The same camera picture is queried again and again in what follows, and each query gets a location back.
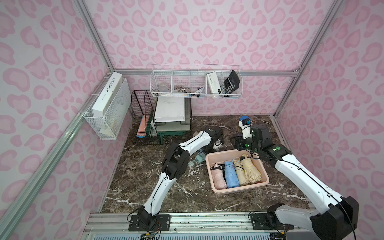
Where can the blue lid pencil jar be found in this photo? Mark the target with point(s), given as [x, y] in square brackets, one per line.
[245, 118]

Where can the pink umbrella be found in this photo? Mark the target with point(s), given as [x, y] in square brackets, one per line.
[218, 176]

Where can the aluminium front rail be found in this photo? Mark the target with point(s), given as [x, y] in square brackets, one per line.
[189, 226]

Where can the mint green folded umbrella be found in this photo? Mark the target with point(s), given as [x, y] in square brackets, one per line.
[199, 159]

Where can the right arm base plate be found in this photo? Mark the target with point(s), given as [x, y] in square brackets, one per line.
[260, 221]

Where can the long white box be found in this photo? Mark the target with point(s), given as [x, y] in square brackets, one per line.
[107, 95]

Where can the black calculator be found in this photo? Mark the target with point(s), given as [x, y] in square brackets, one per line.
[231, 83]

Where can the small white box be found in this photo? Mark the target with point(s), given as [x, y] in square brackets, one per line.
[213, 83]

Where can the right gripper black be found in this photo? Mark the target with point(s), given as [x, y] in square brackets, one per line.
[240, 141]

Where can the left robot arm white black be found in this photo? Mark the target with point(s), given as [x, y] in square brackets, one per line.
[174, 166]

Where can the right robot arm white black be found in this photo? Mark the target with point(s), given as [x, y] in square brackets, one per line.
[334, 216]

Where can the black wire file rack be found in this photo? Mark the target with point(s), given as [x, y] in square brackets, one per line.
[143, 109]

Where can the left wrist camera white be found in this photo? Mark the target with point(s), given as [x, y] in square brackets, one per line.
[217, 145]

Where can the blue umbrella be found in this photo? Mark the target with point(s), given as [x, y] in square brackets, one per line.
[231, 175]

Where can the pink plastic storage box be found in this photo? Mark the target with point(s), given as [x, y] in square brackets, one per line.
[221, 157]

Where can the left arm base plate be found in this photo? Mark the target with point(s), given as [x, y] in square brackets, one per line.
[158, 222]

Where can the white wire side basket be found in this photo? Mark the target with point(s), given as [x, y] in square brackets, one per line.
[109, 126]

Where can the green document tray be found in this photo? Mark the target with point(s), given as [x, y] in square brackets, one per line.
[162, 130]

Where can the cream umbrella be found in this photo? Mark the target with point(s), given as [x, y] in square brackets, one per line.
[252, 174]

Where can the white wire wall basket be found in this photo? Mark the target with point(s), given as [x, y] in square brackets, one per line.
[190, 81]

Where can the white paper stack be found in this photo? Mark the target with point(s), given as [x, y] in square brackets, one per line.
[170, 109]

